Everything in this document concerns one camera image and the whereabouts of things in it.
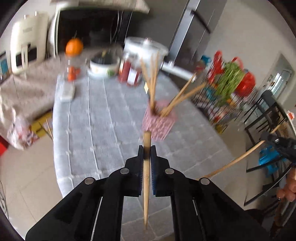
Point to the white remote control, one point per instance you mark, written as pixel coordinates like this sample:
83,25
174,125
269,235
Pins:
67,92

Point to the white bowl with squash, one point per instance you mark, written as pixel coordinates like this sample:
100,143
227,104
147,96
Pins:
104,64

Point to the red plastic bag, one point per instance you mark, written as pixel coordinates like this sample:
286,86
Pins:
246,85

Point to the wire basket rack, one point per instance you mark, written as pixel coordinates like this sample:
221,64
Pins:
205,99

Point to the grey quilted table mat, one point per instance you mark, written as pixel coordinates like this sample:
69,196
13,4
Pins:
96,132

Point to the beige air fryer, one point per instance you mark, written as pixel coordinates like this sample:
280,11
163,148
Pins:
28,42

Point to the red-labelled glass jar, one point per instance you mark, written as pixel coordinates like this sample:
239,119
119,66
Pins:
134,76

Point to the patterned cloth cover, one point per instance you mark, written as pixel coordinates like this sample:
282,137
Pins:
128,5

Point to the black microwave oven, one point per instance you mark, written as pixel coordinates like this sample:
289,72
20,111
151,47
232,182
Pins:
94,25

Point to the wooden chopstick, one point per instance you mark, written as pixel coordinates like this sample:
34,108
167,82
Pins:
185,96
229,163
151,81
180,94
146,175

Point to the white electric cooking pot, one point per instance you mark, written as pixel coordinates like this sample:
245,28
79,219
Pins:
144,49

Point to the red sauce bottle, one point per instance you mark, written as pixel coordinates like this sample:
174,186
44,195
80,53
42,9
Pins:
124,70

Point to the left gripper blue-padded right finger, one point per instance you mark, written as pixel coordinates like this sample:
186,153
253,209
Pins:
160,180

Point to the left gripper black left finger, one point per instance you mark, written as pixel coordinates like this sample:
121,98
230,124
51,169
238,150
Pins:
133,179

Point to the orange fruit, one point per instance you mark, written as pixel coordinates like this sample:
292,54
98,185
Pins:
74,47

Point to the green vegetables bunch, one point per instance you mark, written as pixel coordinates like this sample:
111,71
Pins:
228,81

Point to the grey refrigerator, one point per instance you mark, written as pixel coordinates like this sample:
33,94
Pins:
185,27

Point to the pink perforated utensil holder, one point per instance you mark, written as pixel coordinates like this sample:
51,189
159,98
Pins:
157,125

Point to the person's right hand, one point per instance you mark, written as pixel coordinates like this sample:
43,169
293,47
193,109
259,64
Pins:
289,189

